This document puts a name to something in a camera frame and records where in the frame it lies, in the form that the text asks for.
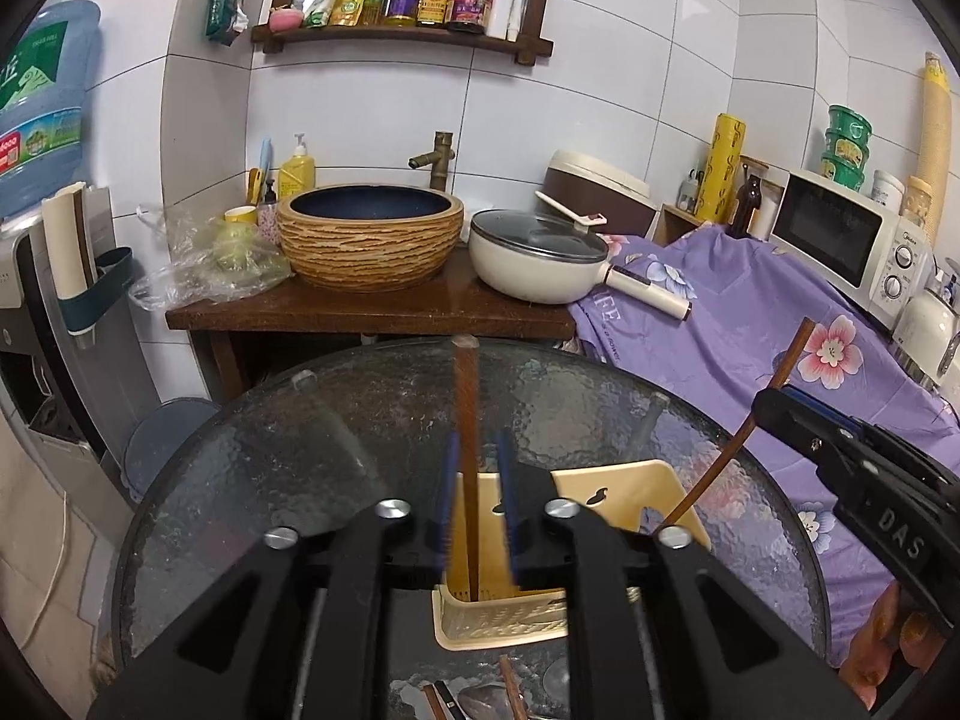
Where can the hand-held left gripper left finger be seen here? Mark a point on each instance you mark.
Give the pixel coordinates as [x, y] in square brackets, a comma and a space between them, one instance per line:
[452, 495]

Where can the white rice paddle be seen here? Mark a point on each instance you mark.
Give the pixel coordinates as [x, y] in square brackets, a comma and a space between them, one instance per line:
[559, 206]

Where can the green packet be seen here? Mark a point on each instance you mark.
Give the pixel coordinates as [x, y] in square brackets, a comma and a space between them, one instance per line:
[225, 4]

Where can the brown glass bottle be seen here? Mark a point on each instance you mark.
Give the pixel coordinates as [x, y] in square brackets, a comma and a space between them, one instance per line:
[746, 206]

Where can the white slim tube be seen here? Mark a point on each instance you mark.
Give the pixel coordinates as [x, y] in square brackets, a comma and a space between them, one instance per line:
[514, 15]

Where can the small clear bottle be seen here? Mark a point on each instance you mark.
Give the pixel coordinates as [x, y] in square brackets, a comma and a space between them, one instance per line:
[688, 193]

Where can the purple floral cloth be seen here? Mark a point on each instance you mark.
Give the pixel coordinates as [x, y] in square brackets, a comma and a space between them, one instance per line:
[735, 330]

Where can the wooden mirror shelf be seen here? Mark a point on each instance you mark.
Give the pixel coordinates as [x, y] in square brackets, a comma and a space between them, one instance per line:
[405, 36]

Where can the blue water jug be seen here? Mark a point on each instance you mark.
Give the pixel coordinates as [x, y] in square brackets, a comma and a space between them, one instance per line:
[45, 90]

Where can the person's right hand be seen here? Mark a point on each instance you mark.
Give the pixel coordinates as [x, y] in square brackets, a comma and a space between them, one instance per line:
[892, 645]

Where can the yellow wrap roll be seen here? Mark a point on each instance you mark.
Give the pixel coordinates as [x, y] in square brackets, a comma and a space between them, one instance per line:
[721, 165]

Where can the white squeeze bottle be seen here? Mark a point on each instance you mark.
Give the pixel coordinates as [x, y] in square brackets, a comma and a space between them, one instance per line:
[499, 11]

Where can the white kettle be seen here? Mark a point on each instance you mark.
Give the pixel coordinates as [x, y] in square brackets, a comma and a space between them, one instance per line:
[930, 322]

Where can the brown white rice cooker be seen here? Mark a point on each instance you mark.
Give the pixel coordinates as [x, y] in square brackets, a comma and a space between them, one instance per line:
[600, 191]

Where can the teal wall holder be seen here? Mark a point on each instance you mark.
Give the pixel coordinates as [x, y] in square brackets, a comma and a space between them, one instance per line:
[97, 300]

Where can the blue plastic stool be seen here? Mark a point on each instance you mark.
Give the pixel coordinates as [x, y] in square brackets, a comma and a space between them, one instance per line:
[165, 435]

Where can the cream pan with glass lid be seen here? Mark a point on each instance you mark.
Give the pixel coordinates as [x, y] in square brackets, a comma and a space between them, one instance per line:
[525, 277]

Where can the stack of paper cups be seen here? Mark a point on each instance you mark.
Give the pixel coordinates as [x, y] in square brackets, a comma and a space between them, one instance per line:
[932, 135]

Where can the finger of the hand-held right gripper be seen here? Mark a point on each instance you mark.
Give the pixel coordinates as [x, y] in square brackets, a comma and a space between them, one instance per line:
[802, 431]
[821, 403]

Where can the brass faucet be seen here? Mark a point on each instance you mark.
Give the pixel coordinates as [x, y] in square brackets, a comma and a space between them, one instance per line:
[439, 161]

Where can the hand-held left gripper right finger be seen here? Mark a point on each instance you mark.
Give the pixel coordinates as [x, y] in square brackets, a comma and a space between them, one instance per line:
[504, 495]

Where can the beige perforated utensil holder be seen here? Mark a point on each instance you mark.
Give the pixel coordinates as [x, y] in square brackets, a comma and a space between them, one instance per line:
[645, 487]

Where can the wooden box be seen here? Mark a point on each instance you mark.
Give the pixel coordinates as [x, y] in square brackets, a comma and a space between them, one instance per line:
[671, 225]

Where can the yellow soap dispenser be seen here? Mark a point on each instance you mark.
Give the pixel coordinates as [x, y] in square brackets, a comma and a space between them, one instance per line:
[298, 172]

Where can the white microwave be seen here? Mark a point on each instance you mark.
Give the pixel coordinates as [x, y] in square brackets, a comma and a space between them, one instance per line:
[840, 240]

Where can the pink small container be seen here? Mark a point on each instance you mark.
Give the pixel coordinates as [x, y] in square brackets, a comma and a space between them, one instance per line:
[285, 19]

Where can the white water dispenser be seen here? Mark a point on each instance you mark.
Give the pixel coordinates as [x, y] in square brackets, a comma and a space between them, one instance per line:
[15, 270]

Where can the clear plastic bag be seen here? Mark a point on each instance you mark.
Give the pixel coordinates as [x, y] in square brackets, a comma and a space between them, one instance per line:
[217, 266]

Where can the yellow cup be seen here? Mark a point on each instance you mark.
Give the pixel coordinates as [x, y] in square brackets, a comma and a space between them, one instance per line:
[241, 216]

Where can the woven pattern basin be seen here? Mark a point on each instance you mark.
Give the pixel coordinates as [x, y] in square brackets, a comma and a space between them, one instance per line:
[369, 247]

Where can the dark wooden vanity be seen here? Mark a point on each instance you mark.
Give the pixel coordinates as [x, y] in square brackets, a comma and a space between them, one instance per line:
[420, 311]

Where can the white jar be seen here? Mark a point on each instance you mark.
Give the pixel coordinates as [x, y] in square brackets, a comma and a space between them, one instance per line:
[887, 191]

